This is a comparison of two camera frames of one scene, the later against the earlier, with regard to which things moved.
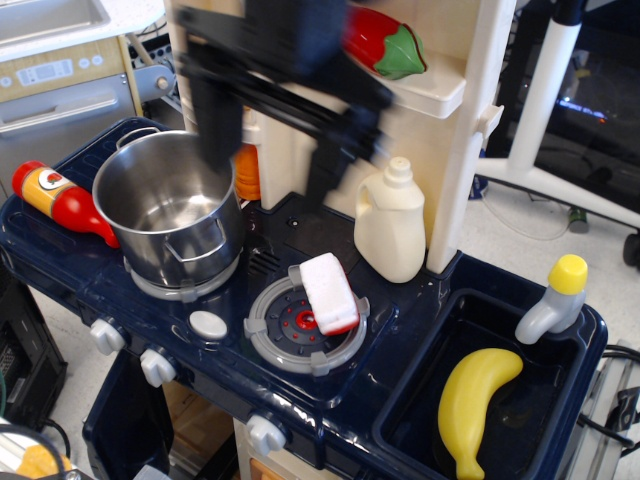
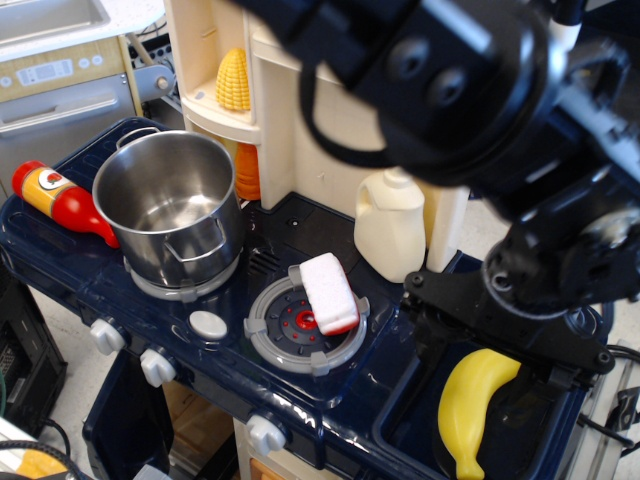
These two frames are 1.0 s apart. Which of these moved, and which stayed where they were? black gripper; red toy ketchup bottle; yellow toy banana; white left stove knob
Moved: black gripper
Stayed: yellow toy banana; red toy ketchup bottle; white left stove knob
